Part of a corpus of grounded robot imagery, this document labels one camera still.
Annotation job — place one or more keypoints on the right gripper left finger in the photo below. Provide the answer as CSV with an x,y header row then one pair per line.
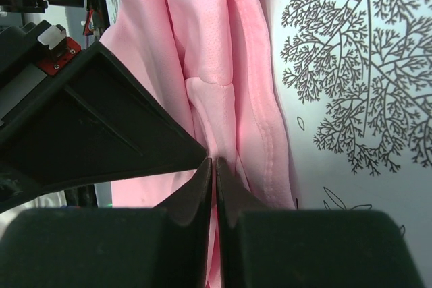
x,y
182,254

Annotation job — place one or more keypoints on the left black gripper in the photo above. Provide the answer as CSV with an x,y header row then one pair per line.
x,y
38,62

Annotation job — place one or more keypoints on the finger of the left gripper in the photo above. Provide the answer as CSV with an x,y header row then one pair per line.
x,y
92,122

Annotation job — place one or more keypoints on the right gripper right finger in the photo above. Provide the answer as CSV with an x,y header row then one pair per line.
x,y
233,200

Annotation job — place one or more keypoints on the pink t shirt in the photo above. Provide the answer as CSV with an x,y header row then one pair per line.
x,y
208,64

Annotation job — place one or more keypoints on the floral table mat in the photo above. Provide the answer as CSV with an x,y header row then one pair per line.
x,y
352,79

